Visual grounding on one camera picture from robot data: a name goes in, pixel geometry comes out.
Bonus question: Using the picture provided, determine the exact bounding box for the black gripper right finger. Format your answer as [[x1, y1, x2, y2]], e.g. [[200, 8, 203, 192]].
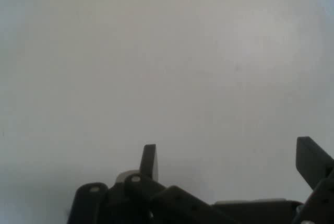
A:
[[291, 136, 334, 224]]

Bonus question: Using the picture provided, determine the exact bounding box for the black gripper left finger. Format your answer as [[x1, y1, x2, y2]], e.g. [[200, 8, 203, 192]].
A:
[[66, 144, 235, 224]]

